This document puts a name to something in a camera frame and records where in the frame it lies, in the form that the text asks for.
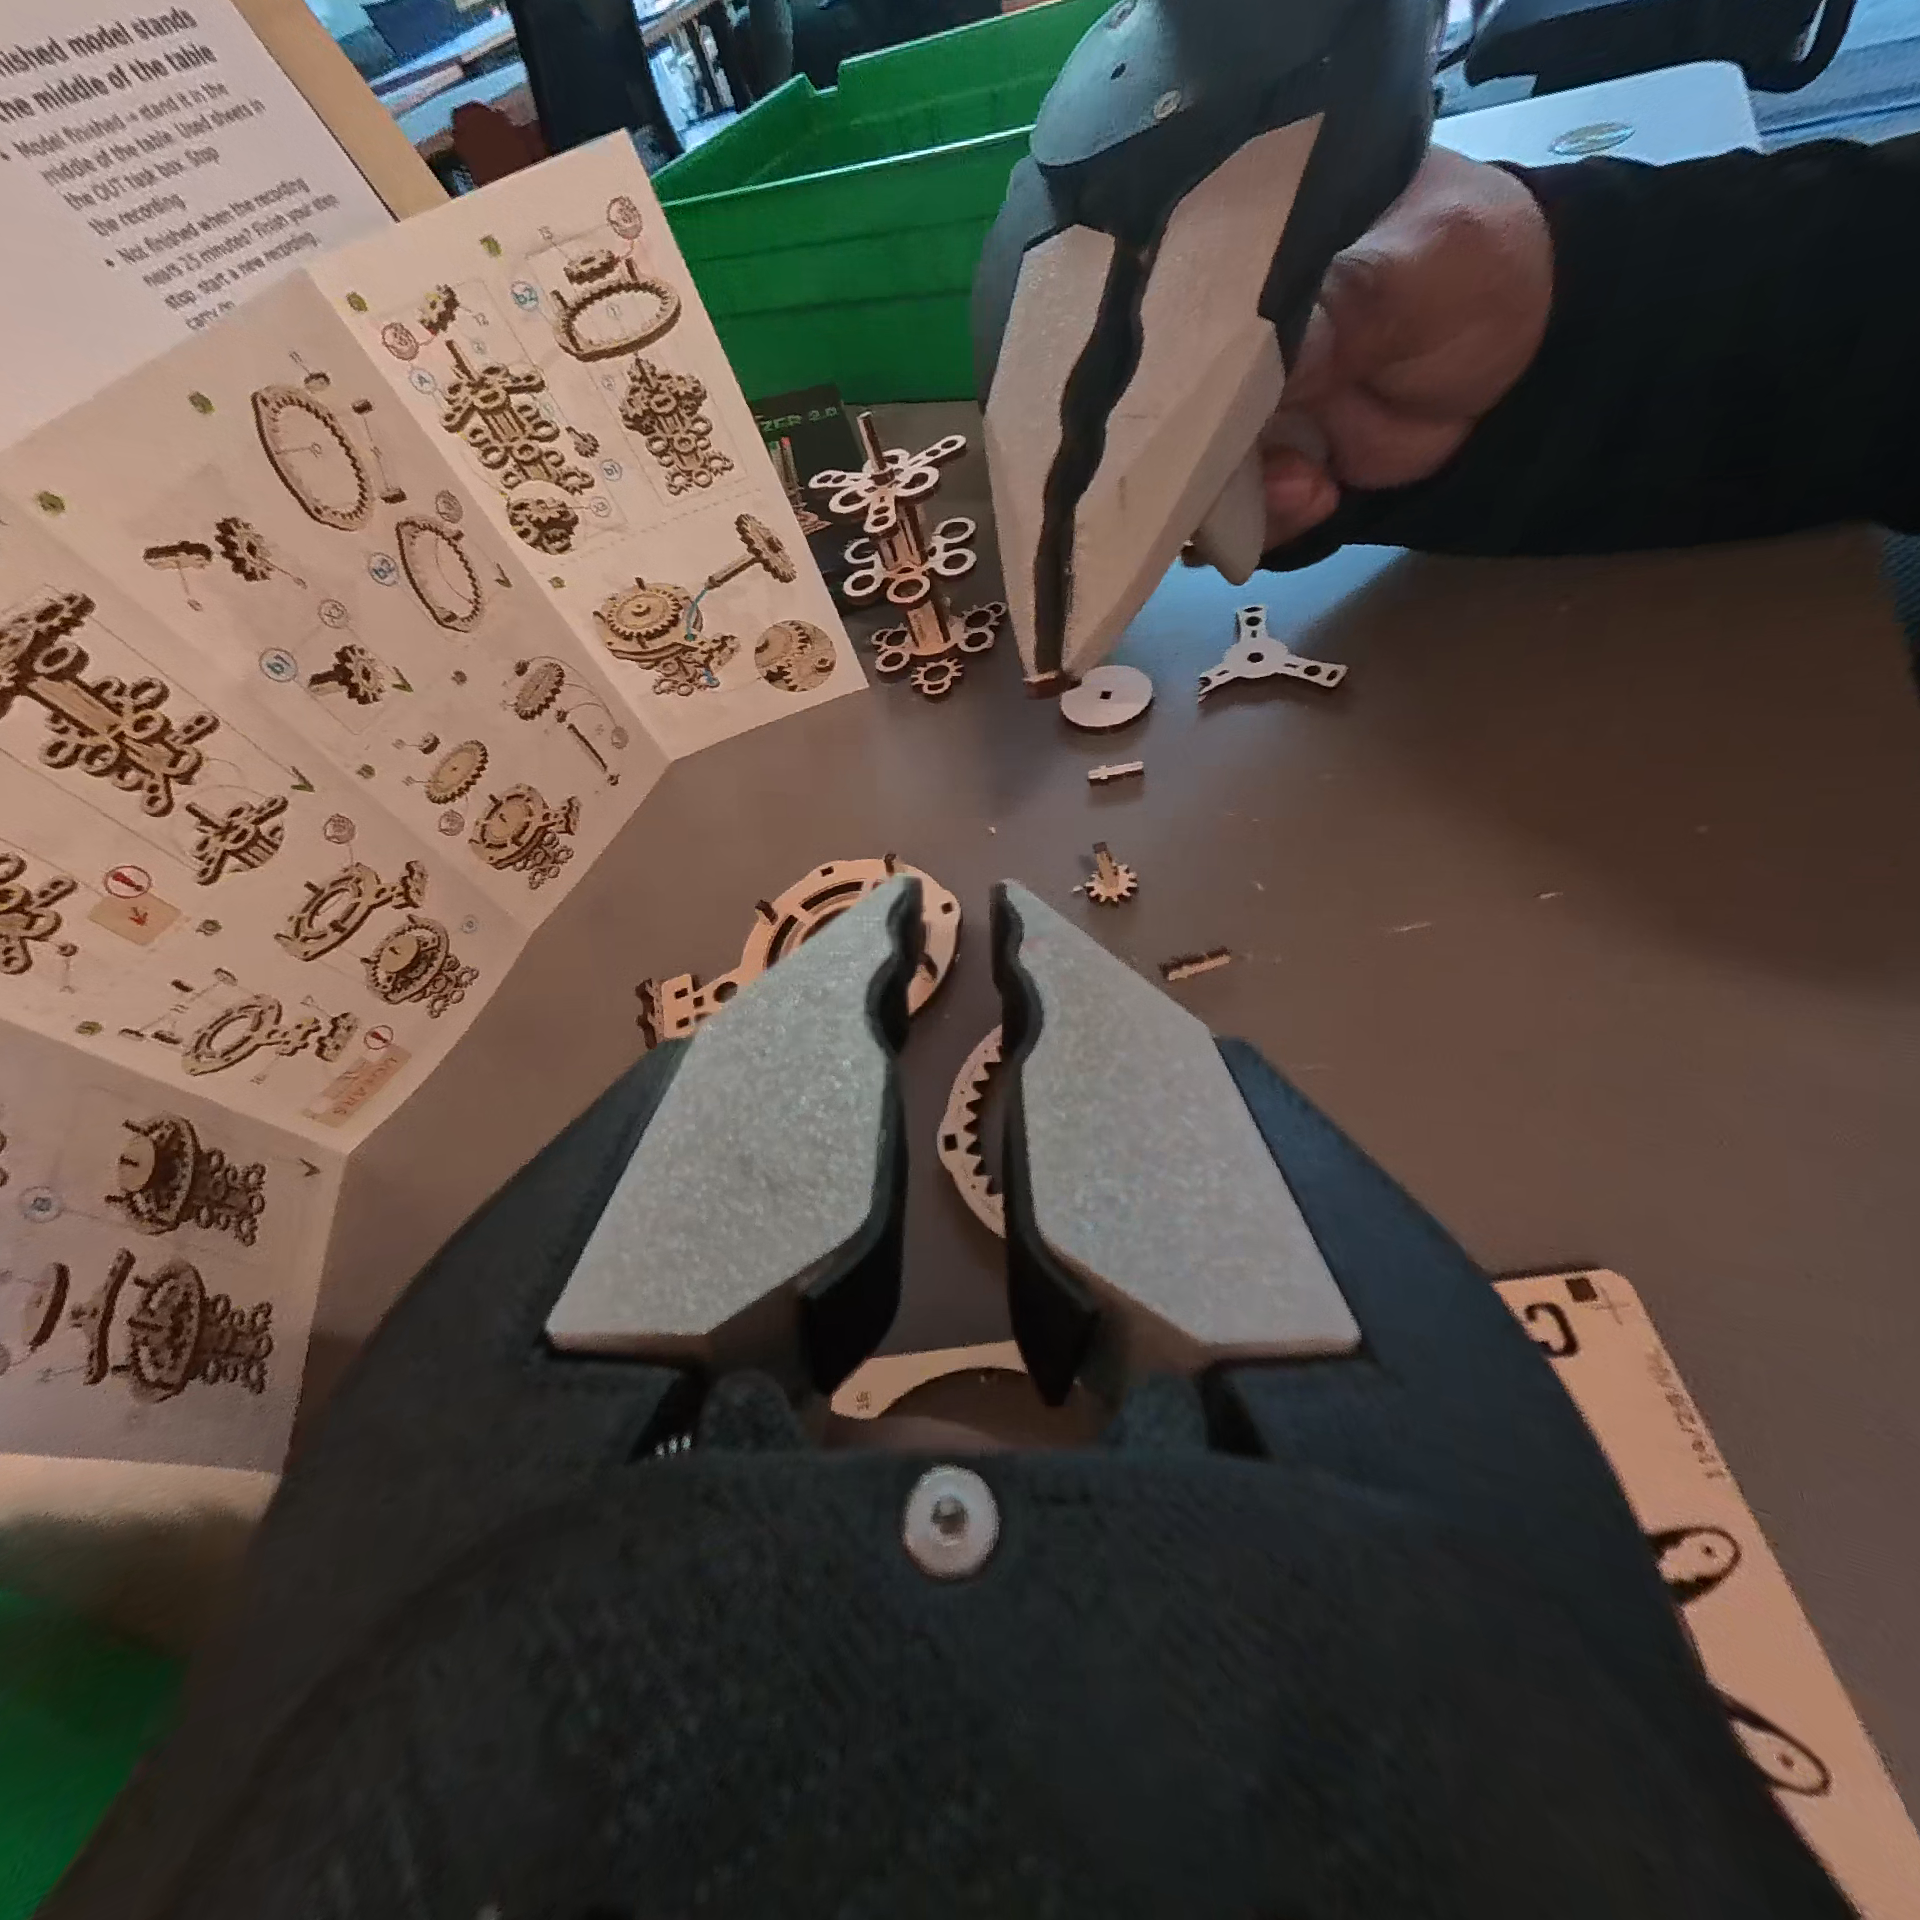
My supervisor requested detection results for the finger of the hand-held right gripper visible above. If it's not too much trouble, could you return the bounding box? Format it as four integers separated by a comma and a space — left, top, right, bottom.
1065, 113, 1326, 675
979, 224, 1122, 688

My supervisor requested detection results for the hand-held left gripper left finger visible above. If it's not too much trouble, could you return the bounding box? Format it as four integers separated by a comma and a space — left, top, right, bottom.
544, 877, 925, 1392

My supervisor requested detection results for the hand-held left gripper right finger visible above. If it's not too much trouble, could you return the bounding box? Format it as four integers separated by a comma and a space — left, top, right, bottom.
987, 880, 1365, 1409

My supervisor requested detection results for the person's right forearm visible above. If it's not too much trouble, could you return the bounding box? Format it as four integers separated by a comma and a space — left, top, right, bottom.
1265, 141, 1920, 572

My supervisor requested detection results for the assembled wooden tower model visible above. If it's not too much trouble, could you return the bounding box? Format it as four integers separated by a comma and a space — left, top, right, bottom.
807, 432, 1010, 701

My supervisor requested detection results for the black model packaging box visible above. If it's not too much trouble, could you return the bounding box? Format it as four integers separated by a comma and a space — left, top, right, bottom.
745, 397, 889, 591

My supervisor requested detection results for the laser-cut wooden parts sheet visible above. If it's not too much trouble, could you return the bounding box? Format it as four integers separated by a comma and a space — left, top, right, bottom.
1489, 1266, 1887, 1920

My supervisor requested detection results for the person's right hand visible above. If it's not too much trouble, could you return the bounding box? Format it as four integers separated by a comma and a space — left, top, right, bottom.
1256, 151, 1557, 576

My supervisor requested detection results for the green plastic bin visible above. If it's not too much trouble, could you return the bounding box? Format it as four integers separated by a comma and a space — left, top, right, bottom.
648, 0, 1128, 409
0, 1527, 205, 1920

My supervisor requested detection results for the three-armed wooden part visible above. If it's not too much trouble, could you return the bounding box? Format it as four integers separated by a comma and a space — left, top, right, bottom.
1194, 605, 1347, 701

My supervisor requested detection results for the curved wooden sheet offcut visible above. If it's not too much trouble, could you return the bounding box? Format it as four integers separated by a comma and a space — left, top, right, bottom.
826, 1340, 1055, 1421

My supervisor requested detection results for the silver laptop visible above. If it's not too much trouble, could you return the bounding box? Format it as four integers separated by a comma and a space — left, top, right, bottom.
1427, 57, 1767, 162

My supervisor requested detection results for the black office chair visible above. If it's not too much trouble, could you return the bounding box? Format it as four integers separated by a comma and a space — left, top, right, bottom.
1463, 0, 1858, 96

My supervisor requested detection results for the folded assembly instruction leaflet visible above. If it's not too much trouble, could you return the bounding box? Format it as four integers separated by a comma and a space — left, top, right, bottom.
0, 128, 872, 1460

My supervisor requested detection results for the tan cardboard board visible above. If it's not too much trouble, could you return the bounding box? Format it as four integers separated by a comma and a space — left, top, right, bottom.
239, 0, 455, 224

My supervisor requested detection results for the white printed instruction sheet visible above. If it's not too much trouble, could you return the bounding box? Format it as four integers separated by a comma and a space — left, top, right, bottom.
0, 0, 408, 453

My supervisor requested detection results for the wooden internal gear ring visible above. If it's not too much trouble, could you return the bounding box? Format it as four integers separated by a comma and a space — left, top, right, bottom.
935, 1026, 1039, 1241

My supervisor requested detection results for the wooden ring frame part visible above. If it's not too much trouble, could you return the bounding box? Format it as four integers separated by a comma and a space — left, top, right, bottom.
634, 853, 962, 1049

